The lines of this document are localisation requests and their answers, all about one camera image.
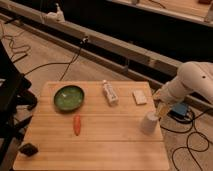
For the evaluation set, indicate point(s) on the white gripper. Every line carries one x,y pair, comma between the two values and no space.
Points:
163,95

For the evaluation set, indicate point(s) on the white ceramic cup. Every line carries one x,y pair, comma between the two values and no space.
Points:
148,123

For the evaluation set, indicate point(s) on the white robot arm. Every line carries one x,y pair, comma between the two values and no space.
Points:
191,77

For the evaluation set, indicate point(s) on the black eraser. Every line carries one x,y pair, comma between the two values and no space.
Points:
28,149

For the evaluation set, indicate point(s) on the blue electronic box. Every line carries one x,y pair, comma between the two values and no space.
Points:
179,110

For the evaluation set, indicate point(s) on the beige sponge block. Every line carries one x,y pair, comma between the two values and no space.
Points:
139,97

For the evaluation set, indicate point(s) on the white tube bottle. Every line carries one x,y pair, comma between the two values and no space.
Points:
109,93

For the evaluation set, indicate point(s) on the wooden cutting board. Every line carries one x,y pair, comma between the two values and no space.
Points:
110,137

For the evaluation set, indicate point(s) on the orange carrot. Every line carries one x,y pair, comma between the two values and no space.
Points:
77,124

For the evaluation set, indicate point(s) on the green bowl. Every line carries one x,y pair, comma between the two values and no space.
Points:
68,98

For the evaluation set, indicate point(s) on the black chair frame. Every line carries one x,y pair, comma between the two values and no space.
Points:
13,92

